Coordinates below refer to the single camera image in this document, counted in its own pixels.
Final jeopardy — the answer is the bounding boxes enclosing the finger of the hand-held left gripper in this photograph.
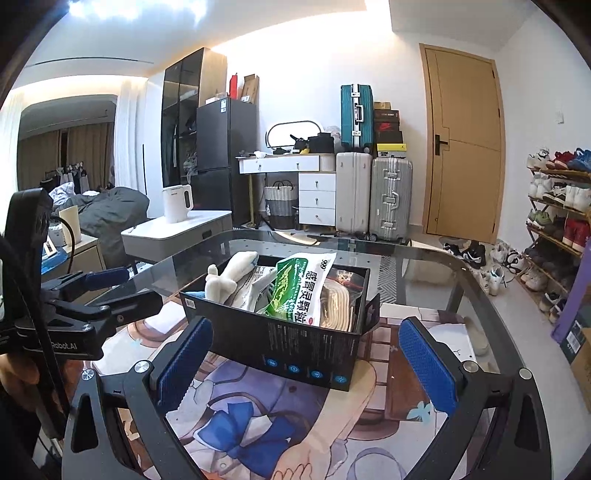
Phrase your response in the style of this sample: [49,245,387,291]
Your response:
[39,267,131,303]
[44,290,164,326]

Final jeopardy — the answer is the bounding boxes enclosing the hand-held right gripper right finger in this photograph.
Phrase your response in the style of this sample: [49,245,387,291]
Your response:
[398,316,552,480]

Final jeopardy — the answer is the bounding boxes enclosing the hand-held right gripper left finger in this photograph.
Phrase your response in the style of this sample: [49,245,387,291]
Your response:
[62,316,215,480]

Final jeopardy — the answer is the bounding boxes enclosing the white plush toy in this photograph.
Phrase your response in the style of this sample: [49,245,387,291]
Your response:
[191,250,259,306]

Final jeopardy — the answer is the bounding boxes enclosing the white plastic packet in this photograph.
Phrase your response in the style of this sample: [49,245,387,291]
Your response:
[228,265,278,315]

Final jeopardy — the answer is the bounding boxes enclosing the cream rope packet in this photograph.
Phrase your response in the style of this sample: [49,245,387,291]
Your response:
[318,270,365,332]

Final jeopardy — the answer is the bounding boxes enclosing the black cardboard box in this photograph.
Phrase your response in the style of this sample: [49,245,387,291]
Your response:
[179,251,380,392]

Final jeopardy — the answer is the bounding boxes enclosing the printed medicine packet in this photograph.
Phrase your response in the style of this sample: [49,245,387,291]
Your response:
[263,251,339,328]

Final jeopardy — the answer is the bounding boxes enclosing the person's left hand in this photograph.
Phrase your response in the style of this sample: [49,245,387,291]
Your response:
[0,354,44,412]

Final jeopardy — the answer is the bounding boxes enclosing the beige nightstand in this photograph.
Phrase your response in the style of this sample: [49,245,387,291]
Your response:
[41,233,107,278]

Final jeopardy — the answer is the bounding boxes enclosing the beige cup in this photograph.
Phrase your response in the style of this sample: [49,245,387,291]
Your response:
[58,205,83,245]

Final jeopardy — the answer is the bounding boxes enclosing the grey duvet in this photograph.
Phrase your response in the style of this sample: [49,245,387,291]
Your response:
[46,182,151,268]

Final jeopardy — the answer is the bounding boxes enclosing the white side cabinet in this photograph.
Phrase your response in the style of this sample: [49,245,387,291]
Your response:
[121,210,233,273]

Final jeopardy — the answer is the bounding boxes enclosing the white electric kettle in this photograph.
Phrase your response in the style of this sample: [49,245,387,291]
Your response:
[161,184,194,224]

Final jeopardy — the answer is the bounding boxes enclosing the hanging clothes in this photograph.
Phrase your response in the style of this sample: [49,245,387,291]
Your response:
[44,161,90,195]

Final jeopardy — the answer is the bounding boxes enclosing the pile of loose sneakers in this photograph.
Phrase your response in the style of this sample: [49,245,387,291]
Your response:
[438,235,529,296]

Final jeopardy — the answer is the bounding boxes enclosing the printed cartoon table mat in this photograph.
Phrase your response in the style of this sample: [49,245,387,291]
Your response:
[90,295,504,480]

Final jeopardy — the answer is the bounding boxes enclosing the white curtain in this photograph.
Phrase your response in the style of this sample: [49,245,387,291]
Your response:
[113,78,148,195]

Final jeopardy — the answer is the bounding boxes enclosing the dark green box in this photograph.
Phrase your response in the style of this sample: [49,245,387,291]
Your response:
[558,318,591,356]

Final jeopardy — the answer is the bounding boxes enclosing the open cardboard box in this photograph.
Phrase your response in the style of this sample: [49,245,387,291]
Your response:
[570,342,591,416]

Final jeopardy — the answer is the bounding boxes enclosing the silver suitcase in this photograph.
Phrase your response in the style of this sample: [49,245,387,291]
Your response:
[369,157,413,241]

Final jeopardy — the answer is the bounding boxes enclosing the black refrigerator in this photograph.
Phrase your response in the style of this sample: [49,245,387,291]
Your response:
[196,98,258,227]

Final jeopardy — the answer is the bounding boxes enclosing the wooden shoe rack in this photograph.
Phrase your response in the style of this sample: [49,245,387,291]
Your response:
[524,152,591,324]

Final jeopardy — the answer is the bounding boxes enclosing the woven laundry basket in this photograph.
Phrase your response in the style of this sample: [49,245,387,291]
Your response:
[264,181,296,217]

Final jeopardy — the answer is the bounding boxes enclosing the white suitcase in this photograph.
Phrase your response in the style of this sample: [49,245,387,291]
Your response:
[335,151,373,236]

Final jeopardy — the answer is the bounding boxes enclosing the black glass wardrobe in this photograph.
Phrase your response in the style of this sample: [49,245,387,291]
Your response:
[161,48,228,210]

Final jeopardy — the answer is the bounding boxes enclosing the white vanity desk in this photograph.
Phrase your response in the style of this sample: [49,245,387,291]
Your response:
[237,154,337,229]

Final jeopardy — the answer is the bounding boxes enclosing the shoe rack with shoes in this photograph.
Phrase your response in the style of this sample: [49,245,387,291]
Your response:
[526,148,591,319]

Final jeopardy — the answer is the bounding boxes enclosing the oval mirror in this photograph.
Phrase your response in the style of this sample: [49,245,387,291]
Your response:
[265,121,324,153]

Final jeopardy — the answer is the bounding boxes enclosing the wooden door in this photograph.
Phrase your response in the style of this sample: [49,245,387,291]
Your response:
[419,43,503,238]

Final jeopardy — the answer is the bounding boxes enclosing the stack of shoe boxes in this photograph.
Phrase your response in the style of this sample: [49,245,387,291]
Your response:
[373,102,408,158]

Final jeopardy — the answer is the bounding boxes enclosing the black bag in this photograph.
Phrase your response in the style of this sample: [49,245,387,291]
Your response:
[307,132,335,154]

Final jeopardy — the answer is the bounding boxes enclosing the teal suitcase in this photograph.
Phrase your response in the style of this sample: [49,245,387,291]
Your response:
[341,84,375,151]

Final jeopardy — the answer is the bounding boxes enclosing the black cable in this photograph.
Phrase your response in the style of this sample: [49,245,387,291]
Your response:
[0,212,77,444]

